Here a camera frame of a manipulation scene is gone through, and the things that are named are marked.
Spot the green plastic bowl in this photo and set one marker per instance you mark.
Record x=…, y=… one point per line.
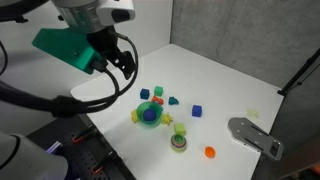
x=149, y=115

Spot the pale yellow flat piece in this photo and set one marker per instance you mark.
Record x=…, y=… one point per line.
x=252, y=113

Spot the orange toy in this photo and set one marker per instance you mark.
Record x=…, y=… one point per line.
x=157, y=100

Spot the dark blue cube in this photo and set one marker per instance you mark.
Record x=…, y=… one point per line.
x=144, y=93

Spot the black pegboard table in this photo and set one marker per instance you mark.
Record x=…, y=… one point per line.
x=83, y=153

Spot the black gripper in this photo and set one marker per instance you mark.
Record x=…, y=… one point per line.
x=103, y=41

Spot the rainbow stacked cups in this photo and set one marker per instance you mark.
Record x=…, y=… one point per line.
x=178, y=142

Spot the teal toy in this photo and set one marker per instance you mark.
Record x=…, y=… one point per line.
x=173, y=100

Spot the grey metal plate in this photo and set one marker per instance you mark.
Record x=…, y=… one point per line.
x=255, y=137

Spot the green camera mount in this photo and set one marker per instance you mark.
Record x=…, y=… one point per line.
x=65, y=48

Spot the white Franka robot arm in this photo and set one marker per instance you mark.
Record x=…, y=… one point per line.
x=83, y=11

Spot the lime green cube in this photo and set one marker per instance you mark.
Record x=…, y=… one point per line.
x=179, y=128

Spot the black pole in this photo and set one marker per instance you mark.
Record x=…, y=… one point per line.
x=300, y=73

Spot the red black clamp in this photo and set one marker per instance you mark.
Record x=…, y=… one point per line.
x=83, y=135
x=103, y=163

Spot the yellow toy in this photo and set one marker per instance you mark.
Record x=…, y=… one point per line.
x=166, y=118
x=134, y=116

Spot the blue ball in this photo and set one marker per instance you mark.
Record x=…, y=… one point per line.
x=149, y=115

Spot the orange round block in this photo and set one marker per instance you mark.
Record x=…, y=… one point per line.
x=209, y=152

